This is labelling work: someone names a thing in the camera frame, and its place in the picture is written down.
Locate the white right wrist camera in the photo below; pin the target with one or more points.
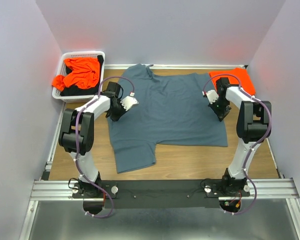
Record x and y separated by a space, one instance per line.
211 95

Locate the blue grey t shirt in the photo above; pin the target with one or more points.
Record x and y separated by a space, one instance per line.
171 110

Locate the black t shirt in basket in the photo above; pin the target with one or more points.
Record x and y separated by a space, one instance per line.
74 90

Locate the folded orange t shirt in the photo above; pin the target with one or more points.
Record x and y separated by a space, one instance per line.
240 73

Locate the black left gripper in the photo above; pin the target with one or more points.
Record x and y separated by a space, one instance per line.
115 117

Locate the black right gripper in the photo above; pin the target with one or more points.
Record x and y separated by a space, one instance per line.
220 115

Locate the aluminium extrusion rail frame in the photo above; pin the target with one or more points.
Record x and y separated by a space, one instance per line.
53 213

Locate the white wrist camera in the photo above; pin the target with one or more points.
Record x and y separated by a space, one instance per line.
211 95
129 102

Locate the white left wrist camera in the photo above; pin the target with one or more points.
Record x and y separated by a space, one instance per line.
129 102

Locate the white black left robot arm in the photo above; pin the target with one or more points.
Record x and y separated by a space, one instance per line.
76 135

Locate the crumpled orange t shirt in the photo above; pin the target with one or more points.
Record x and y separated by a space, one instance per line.
85 73

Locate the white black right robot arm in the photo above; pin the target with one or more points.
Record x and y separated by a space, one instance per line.
253 126

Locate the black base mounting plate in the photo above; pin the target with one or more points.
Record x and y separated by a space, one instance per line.
160 194

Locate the white plastic laundry basket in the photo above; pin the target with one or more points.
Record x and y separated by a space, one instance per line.
61 70

